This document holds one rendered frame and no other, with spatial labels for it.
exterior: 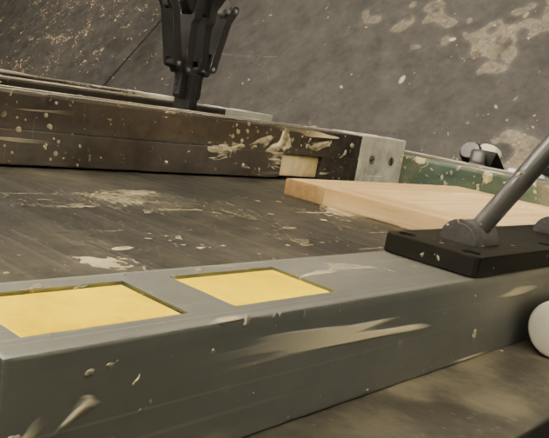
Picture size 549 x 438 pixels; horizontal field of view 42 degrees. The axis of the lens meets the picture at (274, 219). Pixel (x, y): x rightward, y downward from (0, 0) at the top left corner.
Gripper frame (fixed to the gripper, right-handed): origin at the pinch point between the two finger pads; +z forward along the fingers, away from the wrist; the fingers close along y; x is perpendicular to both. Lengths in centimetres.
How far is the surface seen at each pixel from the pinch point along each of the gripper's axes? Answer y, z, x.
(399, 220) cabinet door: 3.3, 7.6, 37.9
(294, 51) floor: -161, -21, -123
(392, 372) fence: 41, 7, 61
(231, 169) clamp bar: 1.9, 7.3, 12.4
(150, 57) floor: -154, -11, -206
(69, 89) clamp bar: 6.7, 1.5, -17.3
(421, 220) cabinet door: 3.3, 7.1, 40.3
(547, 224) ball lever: 21, 3, 59
